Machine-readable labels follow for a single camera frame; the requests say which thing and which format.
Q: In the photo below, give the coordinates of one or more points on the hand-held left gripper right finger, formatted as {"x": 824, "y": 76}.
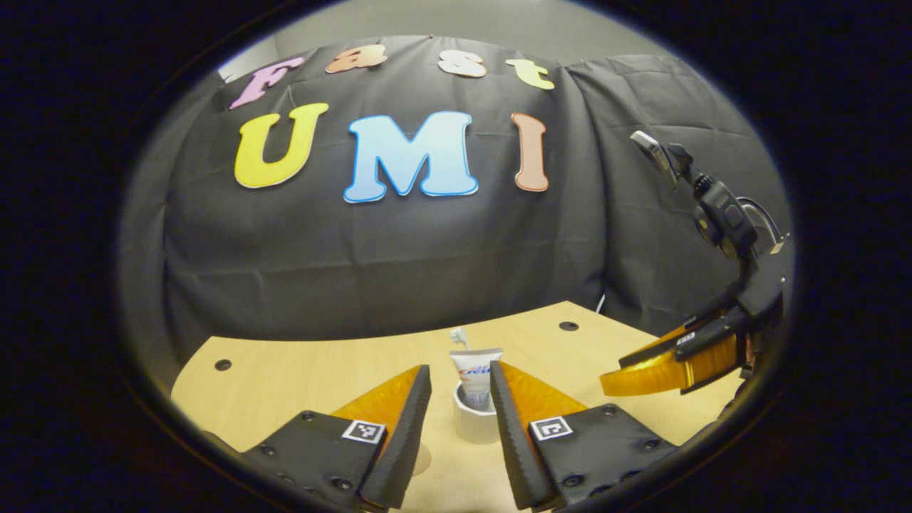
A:
{"x": 516, "y": 456}

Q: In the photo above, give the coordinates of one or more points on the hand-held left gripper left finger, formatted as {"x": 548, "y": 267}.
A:
{"x": 410, "y": 442}

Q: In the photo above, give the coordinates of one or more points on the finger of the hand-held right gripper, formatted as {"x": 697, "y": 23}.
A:
{"x": 677, "y": 340}
{"x": 641, "y": 381}

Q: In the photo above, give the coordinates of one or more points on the white toothpaste tube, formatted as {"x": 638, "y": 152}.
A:
{"x": 476, "y": 374}

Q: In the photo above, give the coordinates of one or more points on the white toothbrush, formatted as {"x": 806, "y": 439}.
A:
{"x": 459, "y": 336}

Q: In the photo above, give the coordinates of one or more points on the light wooden desktop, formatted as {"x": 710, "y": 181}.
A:
{"x": 299, "y": 370}

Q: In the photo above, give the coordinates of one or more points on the black backdrop cloth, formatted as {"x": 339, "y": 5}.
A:
{"x": 427, "y": 256}

